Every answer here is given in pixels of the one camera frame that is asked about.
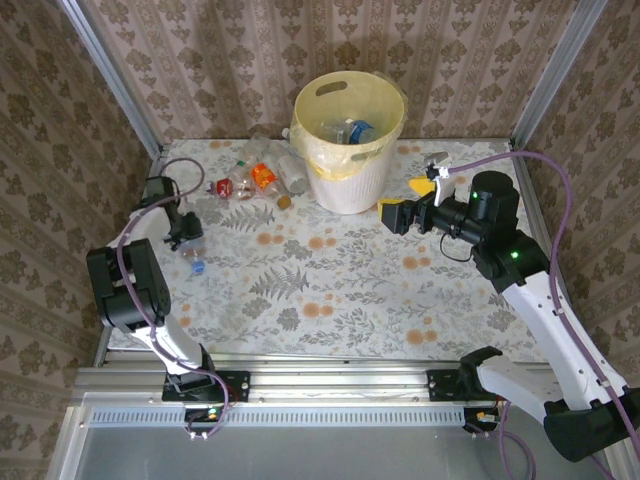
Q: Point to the aluminium table side rail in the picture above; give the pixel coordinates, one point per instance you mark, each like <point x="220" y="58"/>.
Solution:
<point x="156" y="162"/>
<point x="519" y="157"/>

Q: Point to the aluminium frame post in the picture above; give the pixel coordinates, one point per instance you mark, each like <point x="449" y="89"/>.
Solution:
<point x="114" y="75"/>
<point x="556" y="75"/>

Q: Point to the long aluminium mounting rail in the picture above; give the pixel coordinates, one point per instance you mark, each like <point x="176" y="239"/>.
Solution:
<point x="340" y="380"/>

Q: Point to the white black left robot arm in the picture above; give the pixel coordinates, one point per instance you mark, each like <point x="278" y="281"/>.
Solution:
<point x="175" y="347"/>

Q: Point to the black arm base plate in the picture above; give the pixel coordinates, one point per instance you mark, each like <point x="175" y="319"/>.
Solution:
<point x="240" y="385"/>
<point x="442" y="385"/>

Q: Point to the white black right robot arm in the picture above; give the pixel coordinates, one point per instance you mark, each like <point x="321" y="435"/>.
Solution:
<point x="550" y="320"/>

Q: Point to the clear bottle blue label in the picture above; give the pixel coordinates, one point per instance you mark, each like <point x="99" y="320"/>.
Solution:
<point x="359" y="131"/>

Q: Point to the white ribbed plastic bin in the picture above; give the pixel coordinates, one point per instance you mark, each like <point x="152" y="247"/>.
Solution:
<point x="345" y="190"/>

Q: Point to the floral table cover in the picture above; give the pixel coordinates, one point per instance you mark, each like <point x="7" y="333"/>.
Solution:
<point x="350" y="310"/>

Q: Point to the clear bottle green cap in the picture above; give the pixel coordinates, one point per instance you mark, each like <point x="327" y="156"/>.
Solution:
<point x="255" y="150"/>

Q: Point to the large clear bottle pink label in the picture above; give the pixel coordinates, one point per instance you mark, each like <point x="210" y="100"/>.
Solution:
<point x="198" y="267"/>

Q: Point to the yellow transparent bin liner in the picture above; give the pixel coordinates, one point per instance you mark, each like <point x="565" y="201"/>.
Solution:
<point x="310" y="107"/>

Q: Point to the black controller board green light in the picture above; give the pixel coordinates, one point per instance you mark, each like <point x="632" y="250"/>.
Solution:
<point x="200" y="413"/>

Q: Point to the black controller board orange plug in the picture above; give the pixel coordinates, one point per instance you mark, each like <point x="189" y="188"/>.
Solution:
<point x="475" y="417"/>

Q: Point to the grey metal panel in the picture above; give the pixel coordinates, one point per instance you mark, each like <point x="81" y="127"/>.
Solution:
<point x="325" y="455"/>

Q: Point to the orange label bottle brown cap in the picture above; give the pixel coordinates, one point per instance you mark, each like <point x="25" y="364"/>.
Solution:
<point x="262" y="176"/>

